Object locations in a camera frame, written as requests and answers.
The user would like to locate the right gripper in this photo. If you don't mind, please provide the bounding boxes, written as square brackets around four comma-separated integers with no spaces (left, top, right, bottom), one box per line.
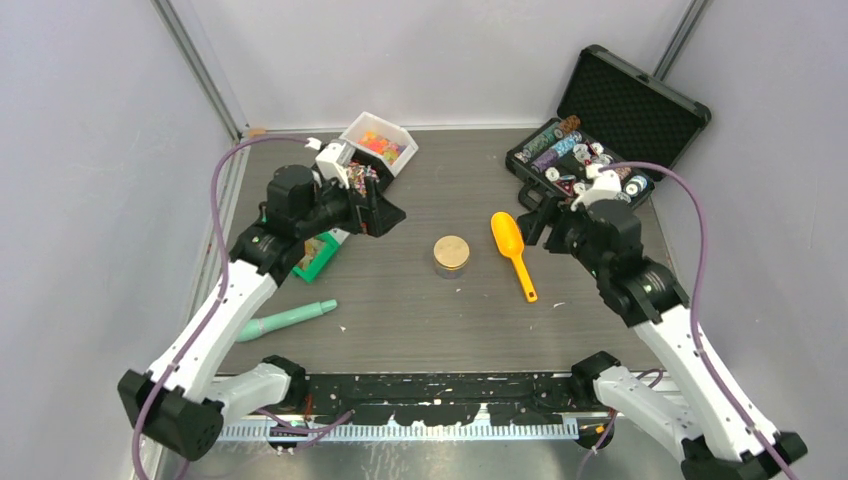
[517,190,609,280]

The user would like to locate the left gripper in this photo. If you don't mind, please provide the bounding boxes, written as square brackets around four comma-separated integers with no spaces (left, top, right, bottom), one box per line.
[297,170,405,241]

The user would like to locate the orange plastic scoop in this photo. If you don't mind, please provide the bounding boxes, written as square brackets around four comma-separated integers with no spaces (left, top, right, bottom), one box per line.
[490,211,538,303]

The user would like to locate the green bin with candies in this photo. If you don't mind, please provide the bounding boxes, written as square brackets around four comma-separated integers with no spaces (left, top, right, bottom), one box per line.
[292,232,341,284]

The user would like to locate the gold jar lid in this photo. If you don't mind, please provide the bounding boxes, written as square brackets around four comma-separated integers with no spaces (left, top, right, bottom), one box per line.
[433,235,471,266]

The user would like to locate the clear plastic jar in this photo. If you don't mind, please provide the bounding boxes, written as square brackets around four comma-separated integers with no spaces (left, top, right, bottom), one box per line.
[434,261,468,279]

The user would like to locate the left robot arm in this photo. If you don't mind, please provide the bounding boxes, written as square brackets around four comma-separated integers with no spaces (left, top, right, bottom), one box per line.
[117,163,406,461]

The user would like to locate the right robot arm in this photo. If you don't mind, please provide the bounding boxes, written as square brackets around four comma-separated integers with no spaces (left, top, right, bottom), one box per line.
[517,200,808,479]

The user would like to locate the white bin with gummy candies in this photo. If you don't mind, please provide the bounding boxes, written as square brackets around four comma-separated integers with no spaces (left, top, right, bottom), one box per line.
[340,112,419,177]

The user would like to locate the black poker chip case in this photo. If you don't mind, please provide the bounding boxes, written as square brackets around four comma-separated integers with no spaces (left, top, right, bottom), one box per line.
[505,45,712,216]

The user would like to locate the mint green pen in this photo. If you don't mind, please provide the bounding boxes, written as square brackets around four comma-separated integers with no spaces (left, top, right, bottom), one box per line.
[236,299,338,343]

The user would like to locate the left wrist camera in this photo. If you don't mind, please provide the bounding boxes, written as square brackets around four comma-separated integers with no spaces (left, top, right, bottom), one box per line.
[315,139,355,189]

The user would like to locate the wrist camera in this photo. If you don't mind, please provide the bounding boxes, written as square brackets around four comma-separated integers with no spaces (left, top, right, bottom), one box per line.
[315,139,355,189]
[570,164,622,211]

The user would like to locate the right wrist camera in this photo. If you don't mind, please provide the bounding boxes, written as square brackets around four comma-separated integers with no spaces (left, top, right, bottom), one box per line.
[570,164,622,211]

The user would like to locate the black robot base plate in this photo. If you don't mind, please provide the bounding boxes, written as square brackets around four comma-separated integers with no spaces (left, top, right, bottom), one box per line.
[267,372,612,427]

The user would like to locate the aluminium frame rail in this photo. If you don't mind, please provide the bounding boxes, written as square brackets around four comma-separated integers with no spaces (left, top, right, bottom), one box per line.
[151,0,246,141]

